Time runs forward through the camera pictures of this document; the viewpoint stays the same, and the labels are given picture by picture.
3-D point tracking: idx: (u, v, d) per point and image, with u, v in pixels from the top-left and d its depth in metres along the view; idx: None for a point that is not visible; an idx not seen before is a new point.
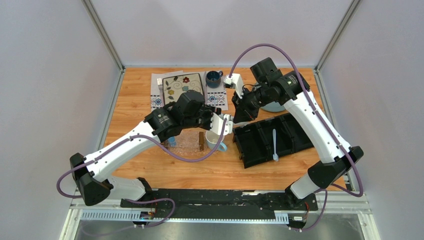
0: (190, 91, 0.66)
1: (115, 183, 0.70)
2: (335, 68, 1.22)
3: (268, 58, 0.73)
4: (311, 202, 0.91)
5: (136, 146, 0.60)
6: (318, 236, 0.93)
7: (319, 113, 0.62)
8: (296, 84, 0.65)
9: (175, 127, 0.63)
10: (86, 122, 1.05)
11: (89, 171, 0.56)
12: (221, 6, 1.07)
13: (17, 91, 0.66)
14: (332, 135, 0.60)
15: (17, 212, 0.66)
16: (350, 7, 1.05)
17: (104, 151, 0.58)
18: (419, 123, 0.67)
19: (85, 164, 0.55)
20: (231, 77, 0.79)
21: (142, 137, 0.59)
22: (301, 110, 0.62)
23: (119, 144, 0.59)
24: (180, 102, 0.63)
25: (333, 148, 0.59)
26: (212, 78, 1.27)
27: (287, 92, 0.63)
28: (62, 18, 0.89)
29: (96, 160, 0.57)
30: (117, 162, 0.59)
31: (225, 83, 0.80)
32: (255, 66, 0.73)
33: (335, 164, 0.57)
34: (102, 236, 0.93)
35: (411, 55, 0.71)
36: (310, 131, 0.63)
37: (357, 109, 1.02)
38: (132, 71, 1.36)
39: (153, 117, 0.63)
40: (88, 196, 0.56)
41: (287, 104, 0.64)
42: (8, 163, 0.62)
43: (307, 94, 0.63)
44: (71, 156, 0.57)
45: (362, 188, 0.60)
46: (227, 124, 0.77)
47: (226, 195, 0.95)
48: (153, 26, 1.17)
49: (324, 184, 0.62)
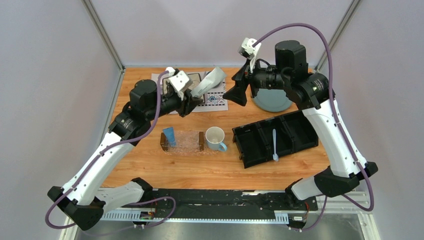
0: (139, 82, 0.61)
1: (107, 197, 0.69)
2: (335, 68, 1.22)
3: (304, 47, 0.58)
4: (311, 202, 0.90)
5: (110, 159, 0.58)
6: (319, 236, 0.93)
7: (341, 125, 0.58)
8: (321, 90, 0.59)
9: (142, 125, 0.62)
10: (85, 121, 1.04)
11: (72, 199, 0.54)
12: (221, 5, 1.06)
13: (16, 90, 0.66)
14: (350, 150, 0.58)
15: (17, 211, 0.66)
16: (350, 6, 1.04)
17: (79, 177, 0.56)
18: (420, 123, 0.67)
19: (64, 195, 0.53)
20: (254, 45, 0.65)
21: (112, 148, 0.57)
22: (323, 120, 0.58)
23: (92, 164, 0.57)
24: (132, 100, 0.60)
25: (350, 164, 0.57)
26: None
27: (310, 99, 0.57)
28: (63, 18, 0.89)
29: (75, 187, 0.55)
30: (97, 181, 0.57)
31: (244, 49, 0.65)
32: (286, 51, 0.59)
33: (350, 181, 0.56)
34: (102, 236, 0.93)
35: (411, 55, 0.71)
36: (327, 143, 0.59)
37: (357, 109, 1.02)
38: (132, 71, 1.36)
39: (117, 124, 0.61)
40: (81, 222, 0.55)
41: (308, 111, 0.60)
42: (8, 162, 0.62)
43: (333, 103, 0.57)
44: (47, 192, 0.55)
45: (373, 204, 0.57)
46: (180, 75, 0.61)
47: (226, 195, 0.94)
48: (153, 26, 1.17)
49: (332, 193, 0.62)
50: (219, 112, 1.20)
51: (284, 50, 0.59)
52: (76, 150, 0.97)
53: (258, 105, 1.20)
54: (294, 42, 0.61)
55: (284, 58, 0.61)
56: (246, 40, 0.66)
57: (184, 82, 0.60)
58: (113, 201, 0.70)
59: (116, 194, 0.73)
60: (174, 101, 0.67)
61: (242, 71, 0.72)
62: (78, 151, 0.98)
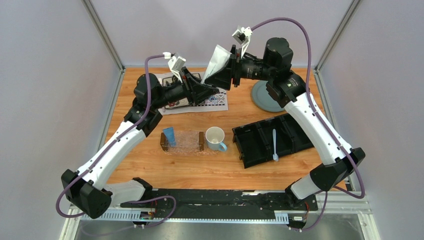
0: (140, 78, 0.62)
1: (112, 189, 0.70)
2: (335, 68, 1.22)
3: (292, 51, 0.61)
4: (311, 202, 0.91)
5: (125, 145, 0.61)
6: (318, 236, 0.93)
7: (319, 114, 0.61)
8: (297, 86, 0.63)
9: (154, 116, 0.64)
10: (85, 121, 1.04)
11: (87, 181, 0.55)
12: (221, 5, 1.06)
13: (16, 90, 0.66)
14: (332, 136, 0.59)
15: (17, 212, 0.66)
16: (350, 6, 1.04)
17: (95, 159, 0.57)
18: (419, 123, 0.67)
19: (81, 175, 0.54)
20: (252, 29, 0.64)
21: (128, 134, 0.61)
22: (300, 111, 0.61)
23: (108, 148, 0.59)
24: (138, 97, 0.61)
25: (334, 149, 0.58)
26: None
27: (287, 95, 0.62)
28: (62, 17, 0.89)
29: (91, 169, 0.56)
30: (112, 165, 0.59)
31: (241, 33, 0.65)
32: (275, 53, 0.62)
33: (336, 165, 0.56)
34: (102, 236, 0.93)
35: (411, 55, 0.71)
36: (311, 133, 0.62)
37: (357, 109, 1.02)
38: (132, 71, 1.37)
39: (132, 115, 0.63)
40: (92, 207, 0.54)
41: (287, 106, 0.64)
42: (8, 163, 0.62)
43: (309, 95, 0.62)
44: (62, 175, 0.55)
45: (364, 191, 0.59)
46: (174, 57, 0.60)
47: (226, 195, 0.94)
48: (153, 26, 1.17)
49: (327, 186, 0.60)
50: (219, 112, 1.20)
51: (274, 51, 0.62)
52: (76, 150, 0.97)
53: (258, 104, 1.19)
54: (284, 42, 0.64)
55: (273, 57, 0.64)
56: (240, 27, 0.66)
57: (174, 60, 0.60)
58: (118, 193, 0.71)
59: (119, 188, 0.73)
60: (179, 89, 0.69)
61: (235, 51, 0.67)
62: (77, 152, 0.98)
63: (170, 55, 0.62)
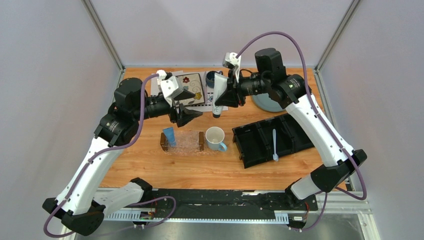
0: (123, 82, 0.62)
1: (107, 201, 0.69)
2: (335, 68, 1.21)
3: (279, 52, 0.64)
4: (311, 202, 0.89)
5: (100, 166, 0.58)
6: (318, 236, 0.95)
7: (321, 115, 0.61)
8: (298, 87, 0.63)
9: (129, 127, 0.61)
10: (85, 121, 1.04)
11: (67, 211, 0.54)
12: (221, 5, 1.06)
13: (16, 89, 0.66)
14: (335, 138, 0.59)
15: (17, 212, 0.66)
16: (351, 6, 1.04)
17: (71, 187, 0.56)
18: (419, 123, 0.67)
19: (58, 207, 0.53)
20: (237, 57, 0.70)
21: (100, 154, 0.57)
22: (302, 113, 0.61)
23: (82, 173, 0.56)
24: (118, 100, 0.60)
25: (336, 151, 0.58)
26: (212, 77, 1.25)
27: (289, 96, 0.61)
28: (62, 18, 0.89)
29: (69, 197, 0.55)
30: (91, 188, 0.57)
31: (228, 62, 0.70)
32: (263, 57, 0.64)
33: (338, 167, 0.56)
34: (101, 236, 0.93)
35: (411, 55, 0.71)
36: (312, 135, 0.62)
37: (357, 109, 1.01)
38: (132, 71, 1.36)
39: (103, 128, 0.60)
40: (83, 230, 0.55)
41: (289, 107, 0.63)
42: (8, 162, 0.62)
43: (310, 96, 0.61)
44: (42, 205, 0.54)
45: (365, 192, 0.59)
46: (172, 81, 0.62)
47: (226, 195, 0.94)
48: (153, 25, 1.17)
49: (328, 187, 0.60)
50: None
51: (261, 56, 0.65)
52: (76, 150, 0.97)
53: (257, 104, 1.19)
54: (270, 49, 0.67)
55: (262, 62, 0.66)
56: (227, 54, 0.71)
57: (172, 89, 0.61)
58: (113, 203, 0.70)
59: (116, 196, 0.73)
60: (163, 106, 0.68)
61: (232, 74, 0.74)
62: (77, 152, 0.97)
63: (165, 76, 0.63)
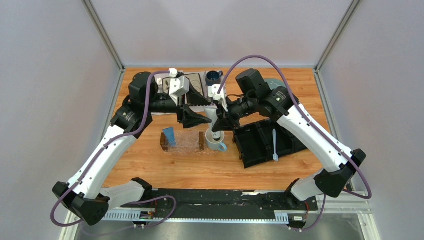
0: (137, 75, 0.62)
1: (110, 193, 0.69)
2: (335, 68, 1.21)
3: (256, 70, 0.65)
4: (311, 202, 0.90)
5: (114, 152, 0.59)
6: (319, 236, 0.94)
7: (314, 123, 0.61)
8: (285, 99, 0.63)
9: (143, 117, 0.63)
10: (85, 121, 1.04)
11: (78, 193, 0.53)
12: (221, 6, 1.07)
13: (16, 89, 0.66)
14: (332, 143, 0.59)
15: (18, 211, 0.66)
16: (351, 5, 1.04)
17: (84, 170, 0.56)
18: (419, 123, 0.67)
19: (71, 188, 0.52)
20: (219, 92, 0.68)
21: (116, 140, 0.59)
22: (295, 124, 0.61)
23: (96, 157, 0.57)
24: (132, 93, 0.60)
25: (336, 156, 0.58)
26: (212, 78, 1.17)
27: (278, 109, 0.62)
28: (63, 18, 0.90)
29: (81, 180, 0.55)
30: (103, 174, 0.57)
31: (212, 97, 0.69)
32: (244, 78, 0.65)
33: (342, 172, 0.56)
34: (101, 236, 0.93)
35: (411, 55, 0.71)
36: (309, 143, 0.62)
37: (357, 109, 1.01)
38: (132, 71, 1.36)
39: (119, 117, 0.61)
40: (90, 217, 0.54)
41: (280, 120, 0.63)
42: (8, 161, 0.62)
43: (299, 106, 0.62)
44: (53, 188, 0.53)
45: (370, 189, 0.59)
46: (178, 80, 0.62)
47: (226, 195, 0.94)
48: (153, 26, 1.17)
49: (335, 192, 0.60)
50: None
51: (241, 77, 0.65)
52: (76, 150, 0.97)
53: None
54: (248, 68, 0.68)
55: (243, 83, 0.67)
56: (208, 88, 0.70)
57: (177, 87, 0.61)
58: (115, 197, 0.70)
59: (118, 191, 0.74)
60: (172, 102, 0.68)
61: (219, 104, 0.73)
62: (77, 152, 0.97)
63: (176, 74, 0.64)
